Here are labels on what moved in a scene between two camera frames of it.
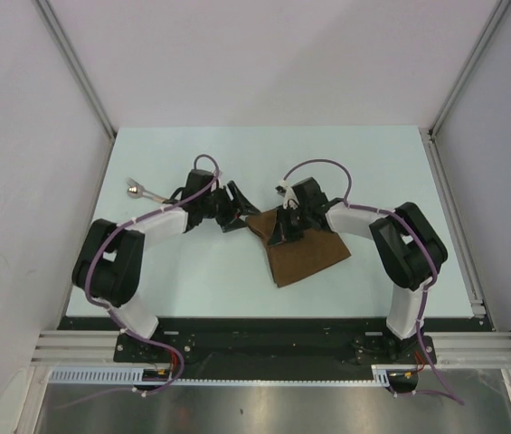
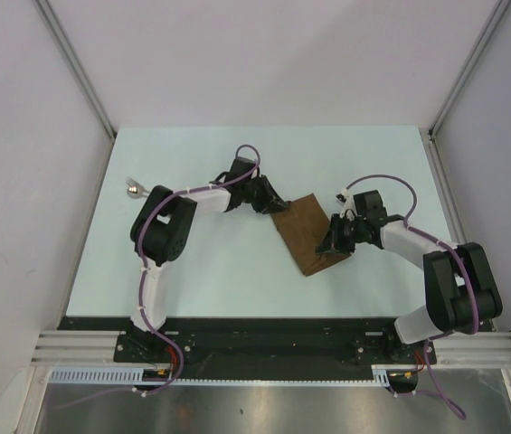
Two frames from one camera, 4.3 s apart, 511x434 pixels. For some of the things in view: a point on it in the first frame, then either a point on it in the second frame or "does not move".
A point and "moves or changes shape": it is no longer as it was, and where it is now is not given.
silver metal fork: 135,183 does not move
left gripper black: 231,221 → 274,203
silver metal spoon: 137,192 does not move
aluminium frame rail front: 452,349 does not move
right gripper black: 282,230 → 331,241
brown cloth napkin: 293,260 moves or changes shape
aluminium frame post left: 72,59 does not move
